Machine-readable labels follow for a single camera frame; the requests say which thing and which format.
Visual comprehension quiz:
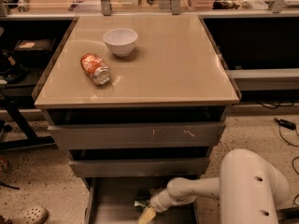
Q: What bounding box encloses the white perforated clog shoe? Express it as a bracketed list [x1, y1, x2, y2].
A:
[11, 206, 49, 224]

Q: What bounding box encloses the bottom open grey drawer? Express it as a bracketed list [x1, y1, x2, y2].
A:
[84, 176, 197, 224]

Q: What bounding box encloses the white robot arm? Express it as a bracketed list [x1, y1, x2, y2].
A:
[138, 148, 290, 224]

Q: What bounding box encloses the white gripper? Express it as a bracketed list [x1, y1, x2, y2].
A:
[137, 189, 175, 224]

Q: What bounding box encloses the black power adapter with cable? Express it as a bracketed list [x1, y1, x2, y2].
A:
[274, 118, 299, 147]

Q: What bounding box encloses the green crushed soda can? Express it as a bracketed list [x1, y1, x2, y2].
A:
[134, 197, 150, 212]

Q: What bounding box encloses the black metal base bar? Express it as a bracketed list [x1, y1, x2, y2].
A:
[277, 207, 299, 224]

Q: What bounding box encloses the middle grey drawer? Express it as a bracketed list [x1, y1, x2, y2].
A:
[69, 158, 210, 177]

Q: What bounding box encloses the black box on shelf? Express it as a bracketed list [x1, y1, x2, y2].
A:
[14, 38, 54, 60]

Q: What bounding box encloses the white ceramic bowl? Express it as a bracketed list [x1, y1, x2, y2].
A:
[103, 28, 138, 57]

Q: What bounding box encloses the top grey drawer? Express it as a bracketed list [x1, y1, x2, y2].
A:
[49, 122, 225, 149]

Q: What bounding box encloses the grey drawer cabinet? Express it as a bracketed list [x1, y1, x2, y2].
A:
[32, 13, 243, 224]

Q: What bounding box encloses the orange soda can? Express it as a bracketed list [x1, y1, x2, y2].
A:
[80, 53, 110, 86]

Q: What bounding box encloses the black table leg frame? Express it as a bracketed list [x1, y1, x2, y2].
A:
[0, 93, 54, 150]

